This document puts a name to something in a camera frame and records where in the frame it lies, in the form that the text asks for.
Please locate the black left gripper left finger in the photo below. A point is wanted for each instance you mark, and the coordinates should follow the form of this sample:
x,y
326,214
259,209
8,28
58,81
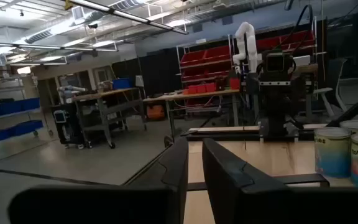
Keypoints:
x,y
104,205

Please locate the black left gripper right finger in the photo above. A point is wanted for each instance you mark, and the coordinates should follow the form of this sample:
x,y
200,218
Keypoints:
x,y
259,205

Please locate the blue green cherries can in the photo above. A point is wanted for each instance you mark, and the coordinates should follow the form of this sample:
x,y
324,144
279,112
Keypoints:
x,y
332,158

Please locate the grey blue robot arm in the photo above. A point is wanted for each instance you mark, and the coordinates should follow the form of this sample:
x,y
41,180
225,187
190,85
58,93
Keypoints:
x,y
70,90

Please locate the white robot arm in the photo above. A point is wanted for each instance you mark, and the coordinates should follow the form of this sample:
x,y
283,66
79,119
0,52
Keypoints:
x,y
249,40

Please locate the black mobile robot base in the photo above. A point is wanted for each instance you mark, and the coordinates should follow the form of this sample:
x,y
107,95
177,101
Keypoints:
x,y
70,127

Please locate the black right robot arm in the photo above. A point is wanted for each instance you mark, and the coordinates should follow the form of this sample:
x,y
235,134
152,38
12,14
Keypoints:
x,y
278,109

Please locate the small red bin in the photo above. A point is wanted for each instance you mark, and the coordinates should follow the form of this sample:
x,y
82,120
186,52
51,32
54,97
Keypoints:
x,y
234,84
201,89
211,87
192,90

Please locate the white office chair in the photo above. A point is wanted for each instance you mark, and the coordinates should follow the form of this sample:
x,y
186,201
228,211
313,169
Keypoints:
x,y
323,91

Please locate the red bin storage rack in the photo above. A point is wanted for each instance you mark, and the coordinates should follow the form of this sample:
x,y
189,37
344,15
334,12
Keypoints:
x,y
204,57
300,39

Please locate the orange bag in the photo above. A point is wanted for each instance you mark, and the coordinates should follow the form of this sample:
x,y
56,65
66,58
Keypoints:
x,y
155,112

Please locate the wooden top rolling cart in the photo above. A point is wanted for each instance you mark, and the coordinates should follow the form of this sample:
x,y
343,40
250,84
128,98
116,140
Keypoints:
x,y
104,93

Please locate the black curtain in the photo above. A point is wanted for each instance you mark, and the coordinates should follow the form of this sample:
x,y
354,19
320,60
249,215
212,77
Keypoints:
x,y
157,71

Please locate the blue plastic crate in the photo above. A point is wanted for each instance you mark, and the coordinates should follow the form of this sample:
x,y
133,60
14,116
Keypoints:
x,y
122,84

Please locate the metal shelving unit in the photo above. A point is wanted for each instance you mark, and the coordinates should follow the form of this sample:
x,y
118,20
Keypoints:
x,y
26,90

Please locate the black overhead light bar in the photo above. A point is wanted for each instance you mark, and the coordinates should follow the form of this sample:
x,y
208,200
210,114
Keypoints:
x,y
129,15

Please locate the metal overhead bar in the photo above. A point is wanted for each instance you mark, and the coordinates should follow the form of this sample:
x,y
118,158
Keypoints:
x,y
42,47

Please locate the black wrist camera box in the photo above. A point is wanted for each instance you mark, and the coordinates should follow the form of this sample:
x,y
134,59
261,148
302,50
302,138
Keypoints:
x,y
275,62

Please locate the black diagonal frame strut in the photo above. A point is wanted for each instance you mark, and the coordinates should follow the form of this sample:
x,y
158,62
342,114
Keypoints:
x,y
353,109

